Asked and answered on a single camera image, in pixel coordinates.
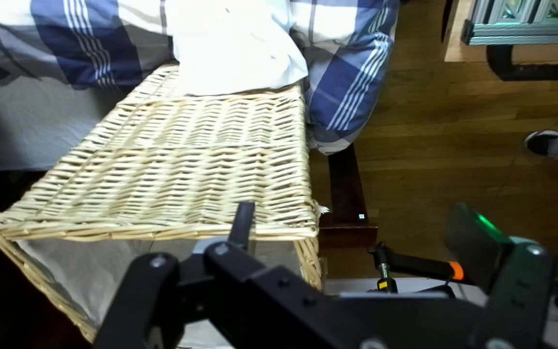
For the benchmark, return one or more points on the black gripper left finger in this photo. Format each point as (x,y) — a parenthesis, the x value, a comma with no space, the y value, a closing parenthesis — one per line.
(133,303)

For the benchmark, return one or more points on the black table foot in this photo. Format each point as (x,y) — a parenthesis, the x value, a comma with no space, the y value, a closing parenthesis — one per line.
(531,70)

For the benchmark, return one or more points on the light wooden table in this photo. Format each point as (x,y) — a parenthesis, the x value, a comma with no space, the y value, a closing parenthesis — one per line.
(455,31)

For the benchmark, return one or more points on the black white sneaker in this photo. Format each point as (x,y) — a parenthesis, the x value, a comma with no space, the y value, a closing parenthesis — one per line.
(546,144)

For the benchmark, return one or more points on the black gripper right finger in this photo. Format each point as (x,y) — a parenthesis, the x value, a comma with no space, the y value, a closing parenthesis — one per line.
(517,291)

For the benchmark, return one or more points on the white pillow case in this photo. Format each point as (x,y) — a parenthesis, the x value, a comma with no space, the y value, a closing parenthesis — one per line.
(232,51)

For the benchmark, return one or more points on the blue white plaid duvet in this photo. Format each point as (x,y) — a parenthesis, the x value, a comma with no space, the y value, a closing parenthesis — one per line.
(348,70)

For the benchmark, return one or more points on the black mount with orange band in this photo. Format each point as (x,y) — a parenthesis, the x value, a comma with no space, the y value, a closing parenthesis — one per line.
(414,264)

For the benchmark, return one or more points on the grey pillow case cover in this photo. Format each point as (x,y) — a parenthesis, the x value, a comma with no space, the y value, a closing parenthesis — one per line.
(91,272)

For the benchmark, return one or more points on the wicker washing basket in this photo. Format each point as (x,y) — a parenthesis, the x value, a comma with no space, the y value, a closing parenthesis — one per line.
(188,167)

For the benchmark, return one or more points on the grey bed sheet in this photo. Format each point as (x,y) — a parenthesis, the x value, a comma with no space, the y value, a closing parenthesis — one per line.
(33,128)

